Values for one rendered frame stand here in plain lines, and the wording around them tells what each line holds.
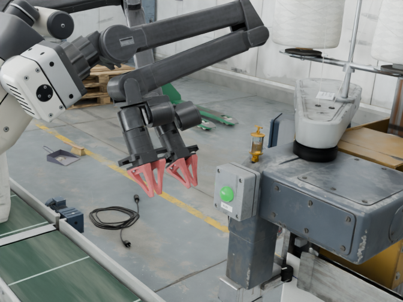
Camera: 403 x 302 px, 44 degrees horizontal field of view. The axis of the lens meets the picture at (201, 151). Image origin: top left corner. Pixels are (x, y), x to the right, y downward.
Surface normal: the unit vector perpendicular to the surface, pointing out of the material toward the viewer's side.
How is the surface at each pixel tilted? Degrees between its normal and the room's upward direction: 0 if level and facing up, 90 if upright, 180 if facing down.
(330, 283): 90
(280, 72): 90
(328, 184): 0
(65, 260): 0
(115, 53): 74
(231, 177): 90
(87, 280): 0
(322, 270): 90
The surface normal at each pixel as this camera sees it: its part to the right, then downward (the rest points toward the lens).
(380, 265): -0.74, 0.18
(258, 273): 0.67, 0.29
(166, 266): 0.06, -0.94
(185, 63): 0.51, -0.01
